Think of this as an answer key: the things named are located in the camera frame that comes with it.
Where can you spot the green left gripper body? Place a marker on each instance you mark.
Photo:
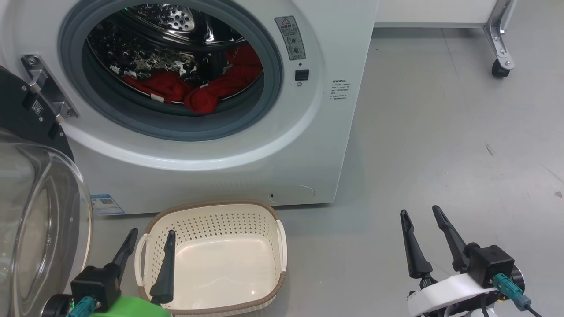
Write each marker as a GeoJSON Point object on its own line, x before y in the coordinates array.
{"type": "Point", "coordinates": [132, 308]}

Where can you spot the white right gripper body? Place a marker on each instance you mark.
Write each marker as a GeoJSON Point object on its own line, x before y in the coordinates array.
{"type": "Point", "coordinates": [445, 290]}

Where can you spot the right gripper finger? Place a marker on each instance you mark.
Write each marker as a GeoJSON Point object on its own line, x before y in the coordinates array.
{"type": "Point", "coordinates": [416, 259]}
{"type": "Point", "coordinates": [454, 246]}

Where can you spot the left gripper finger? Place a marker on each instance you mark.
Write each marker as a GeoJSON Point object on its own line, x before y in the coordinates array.
{"type": "Point", "coordinates": [165, 281]}
{"type": "Point", "coordinates": [128, 248]}

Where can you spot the round washing machine door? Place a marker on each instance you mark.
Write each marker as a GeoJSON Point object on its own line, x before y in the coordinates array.
{"type": "Point", "coordinates": [44, 220]}

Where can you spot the red garment with white stripes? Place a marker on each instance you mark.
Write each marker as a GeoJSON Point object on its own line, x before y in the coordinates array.
{"type": "Point", "coordinates": [207, 99]}

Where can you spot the cream perforated laundry basket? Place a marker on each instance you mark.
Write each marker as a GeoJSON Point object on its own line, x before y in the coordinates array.
{"type": "Point", "coordinates": [220, 264]}

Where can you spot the white front-load washing machine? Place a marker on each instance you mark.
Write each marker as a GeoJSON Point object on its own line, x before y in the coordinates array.
{"type": "Point", "coordinates": [220, 176]}

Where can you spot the grey rubber door gasket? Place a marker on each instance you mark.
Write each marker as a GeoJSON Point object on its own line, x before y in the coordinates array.
{"type": "Point", "coordinates": [176, 127]}

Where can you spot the metal door hinge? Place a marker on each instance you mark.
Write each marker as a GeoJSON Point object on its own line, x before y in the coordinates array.
{"type": "Point", "coordinates": [48, 88]}

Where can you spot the black door latch socket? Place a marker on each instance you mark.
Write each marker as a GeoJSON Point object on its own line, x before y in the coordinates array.
{"type": "Point", "coordinates": [302, 75]}

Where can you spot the perforated steel washer drum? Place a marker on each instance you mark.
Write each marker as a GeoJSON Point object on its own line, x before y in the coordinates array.
{"type": "Point", "coordinates": [154, 26]}

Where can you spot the blue energy label sticker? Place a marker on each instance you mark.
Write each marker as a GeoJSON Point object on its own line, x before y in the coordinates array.
{"type": "Point", "coordinates": [108, 204]}

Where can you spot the round drain filter cover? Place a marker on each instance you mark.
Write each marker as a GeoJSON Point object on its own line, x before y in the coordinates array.
{"type": "Point", "coordinates": [293, 194]}

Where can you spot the black caster wheel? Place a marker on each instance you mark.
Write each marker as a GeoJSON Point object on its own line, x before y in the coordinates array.
{"type": "Point", "coordinates": [500, 71]}

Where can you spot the small printed text label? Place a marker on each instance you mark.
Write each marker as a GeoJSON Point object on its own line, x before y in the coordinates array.
{"type": "Point", "coordinates": [340, 90]}

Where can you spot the white cabinet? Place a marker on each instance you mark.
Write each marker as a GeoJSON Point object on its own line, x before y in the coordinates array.
{"type": "Point", "coordinates": [432, 11]}

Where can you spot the grey warning sticker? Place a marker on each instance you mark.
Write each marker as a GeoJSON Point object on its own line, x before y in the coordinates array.
{"type": "Point", "coordinates": [291, 39]}

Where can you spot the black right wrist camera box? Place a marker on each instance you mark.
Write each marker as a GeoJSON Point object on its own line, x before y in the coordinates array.
{"type": "Point", "coordinates": [491, 264]}

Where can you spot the metal cabinet leg bracket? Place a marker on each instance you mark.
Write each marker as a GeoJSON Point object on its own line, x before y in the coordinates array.
{"type": "Point", "coordinates": [500, 44]}

